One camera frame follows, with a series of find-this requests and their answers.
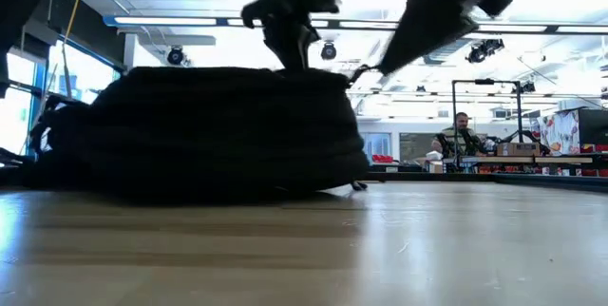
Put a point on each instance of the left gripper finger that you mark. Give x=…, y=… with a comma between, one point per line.
x=294, y=56

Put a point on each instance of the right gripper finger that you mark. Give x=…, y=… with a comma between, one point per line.
x=423, y=40

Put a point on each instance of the black backpack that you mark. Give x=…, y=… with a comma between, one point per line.
x=214, y=135

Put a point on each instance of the black ceiling spotlight cluster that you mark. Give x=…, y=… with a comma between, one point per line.
x=484, y=50

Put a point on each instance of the person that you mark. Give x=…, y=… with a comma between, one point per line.
x=461, y=132

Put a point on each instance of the red storage bin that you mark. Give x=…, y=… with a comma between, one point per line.
x=382, y=158

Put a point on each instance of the brown cardboard box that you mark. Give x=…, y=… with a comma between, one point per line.
x=518, y=149

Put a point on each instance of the colourful printed poster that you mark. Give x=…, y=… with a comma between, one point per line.
x=560, y=132

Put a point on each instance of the wooden work table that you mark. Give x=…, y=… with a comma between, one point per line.
x=546, y=159

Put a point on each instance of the black monitor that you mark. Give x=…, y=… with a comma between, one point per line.
x=594, y=125

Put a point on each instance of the red storage shelf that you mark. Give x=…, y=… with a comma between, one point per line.
x=599, y=147

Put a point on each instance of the black robot rig frame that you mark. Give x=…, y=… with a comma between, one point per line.
x=453, y=116

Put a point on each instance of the black metal table frame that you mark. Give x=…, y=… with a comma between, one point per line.
x=522, y=180

